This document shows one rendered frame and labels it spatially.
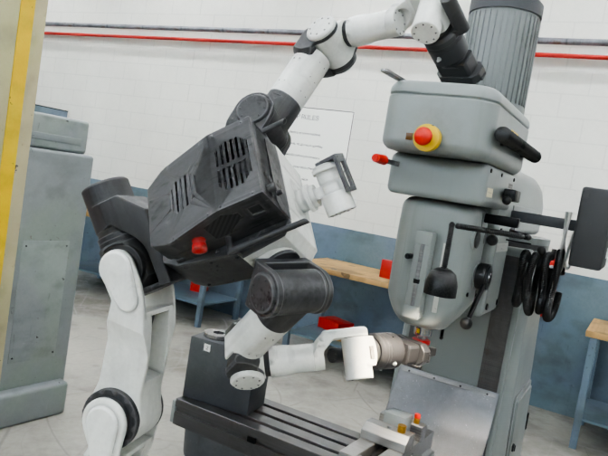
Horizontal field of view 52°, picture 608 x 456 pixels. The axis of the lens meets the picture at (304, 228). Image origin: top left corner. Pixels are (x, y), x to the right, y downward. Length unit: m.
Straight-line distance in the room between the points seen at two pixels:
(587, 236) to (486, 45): 0.58
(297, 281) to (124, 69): 7.28
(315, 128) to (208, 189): 5.38
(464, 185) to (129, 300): 0.80
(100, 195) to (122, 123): 6.76
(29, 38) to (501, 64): 1.76
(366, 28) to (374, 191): 4.76
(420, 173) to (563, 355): 4.47
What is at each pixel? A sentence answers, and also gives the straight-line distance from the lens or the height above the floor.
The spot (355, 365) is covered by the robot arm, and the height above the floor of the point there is 1.22.
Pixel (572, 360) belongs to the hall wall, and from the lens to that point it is 5.88.
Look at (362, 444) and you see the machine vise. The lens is 1.67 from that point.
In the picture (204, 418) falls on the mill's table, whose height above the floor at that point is 0.90.
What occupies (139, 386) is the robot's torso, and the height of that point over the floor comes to 1.10.
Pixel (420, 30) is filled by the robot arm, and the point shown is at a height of 1.99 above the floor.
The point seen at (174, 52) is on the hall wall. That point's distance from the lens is 7.88.
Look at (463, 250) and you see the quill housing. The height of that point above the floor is 1.52.
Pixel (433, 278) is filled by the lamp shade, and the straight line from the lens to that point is 1.40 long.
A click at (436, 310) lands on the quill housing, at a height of 1.37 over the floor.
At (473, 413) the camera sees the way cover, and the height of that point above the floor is 1.01.
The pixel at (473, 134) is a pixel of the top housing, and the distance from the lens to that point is 1.41.
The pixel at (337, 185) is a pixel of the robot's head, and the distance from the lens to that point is 1.35.
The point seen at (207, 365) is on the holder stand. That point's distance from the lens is 1.92.
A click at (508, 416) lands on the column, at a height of 1.01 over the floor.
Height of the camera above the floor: 1.63
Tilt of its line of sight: 4 degrees down
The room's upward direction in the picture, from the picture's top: 9 degrees clockwise
